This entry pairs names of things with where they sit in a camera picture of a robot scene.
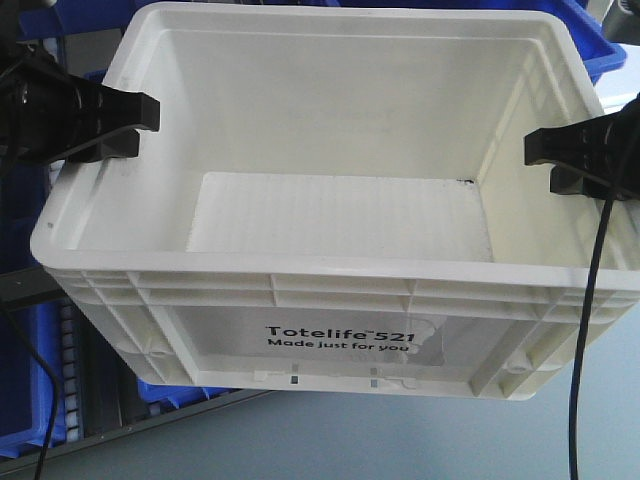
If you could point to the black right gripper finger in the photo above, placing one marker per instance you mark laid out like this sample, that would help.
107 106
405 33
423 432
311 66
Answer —
584 143
565 182

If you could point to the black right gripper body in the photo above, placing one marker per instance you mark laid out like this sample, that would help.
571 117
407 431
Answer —
622 157

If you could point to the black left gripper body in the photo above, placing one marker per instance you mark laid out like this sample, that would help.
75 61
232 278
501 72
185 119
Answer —
46 113

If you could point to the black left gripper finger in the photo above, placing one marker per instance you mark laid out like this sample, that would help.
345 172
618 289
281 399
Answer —
109 116
121 145

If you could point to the white Totelife plastic tote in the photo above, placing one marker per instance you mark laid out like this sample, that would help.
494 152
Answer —
336 200

